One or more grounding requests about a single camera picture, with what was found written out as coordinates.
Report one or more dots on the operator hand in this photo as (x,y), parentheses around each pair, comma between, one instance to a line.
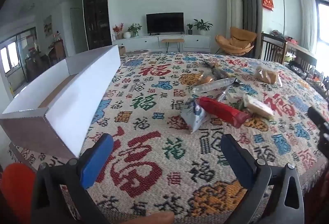
(158,218)

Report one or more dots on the black tall cabinet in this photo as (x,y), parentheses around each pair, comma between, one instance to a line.
(97,25)

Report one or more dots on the green potted plant left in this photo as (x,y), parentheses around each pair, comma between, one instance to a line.
(134,29)

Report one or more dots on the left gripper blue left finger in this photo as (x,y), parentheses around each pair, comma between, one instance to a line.
(93,160)

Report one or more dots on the red wall hanging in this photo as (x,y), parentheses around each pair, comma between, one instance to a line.
(268,4)

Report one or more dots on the beige wafer package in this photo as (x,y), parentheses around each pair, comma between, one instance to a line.
(257,107)

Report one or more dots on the orange lounge chair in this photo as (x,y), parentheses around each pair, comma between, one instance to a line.
(240,42)

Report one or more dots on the red snack package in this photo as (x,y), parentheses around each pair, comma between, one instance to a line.
(223,111)

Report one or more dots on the green potted plant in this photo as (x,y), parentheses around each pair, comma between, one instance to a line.
(202,26)
(134,29)

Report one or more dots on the white tv cabinet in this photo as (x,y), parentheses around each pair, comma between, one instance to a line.
(193,43)

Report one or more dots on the white blue snack bag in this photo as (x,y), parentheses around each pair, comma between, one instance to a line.
(194,115)

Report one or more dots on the dark candy bar pack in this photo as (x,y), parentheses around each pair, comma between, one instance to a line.
(216,71)

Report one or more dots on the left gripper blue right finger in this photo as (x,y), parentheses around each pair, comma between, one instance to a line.
(240,160)

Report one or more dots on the small dark potted plant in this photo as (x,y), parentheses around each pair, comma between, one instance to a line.
(190,29)

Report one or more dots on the patterned woven tablecloth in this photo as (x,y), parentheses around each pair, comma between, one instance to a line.
(156,164)

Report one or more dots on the wooden bench stool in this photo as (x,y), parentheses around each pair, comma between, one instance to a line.
(170,41)

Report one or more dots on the orange sausage bun snack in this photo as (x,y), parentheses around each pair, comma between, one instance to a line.
(204,79)

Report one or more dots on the white standing air conditioner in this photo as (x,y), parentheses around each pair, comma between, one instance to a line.
(234,15)

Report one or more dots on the white cardboard box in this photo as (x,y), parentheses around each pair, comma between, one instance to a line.
(53,113)

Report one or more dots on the black television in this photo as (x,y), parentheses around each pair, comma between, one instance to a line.
(165,23)

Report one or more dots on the clear long snack tube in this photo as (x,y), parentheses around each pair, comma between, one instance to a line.
(217,84)

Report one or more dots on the green potted plant right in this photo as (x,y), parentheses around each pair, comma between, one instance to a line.
(202,26)

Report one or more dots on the cardboard box on floor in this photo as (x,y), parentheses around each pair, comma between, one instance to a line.
(122,50)

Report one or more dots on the red flower vase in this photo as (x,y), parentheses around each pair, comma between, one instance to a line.
(118,30)

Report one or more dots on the dark wooden chair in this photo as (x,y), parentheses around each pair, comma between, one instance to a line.
(273,48)

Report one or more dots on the bagged brown bread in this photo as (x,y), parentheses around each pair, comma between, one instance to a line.
(266,75)

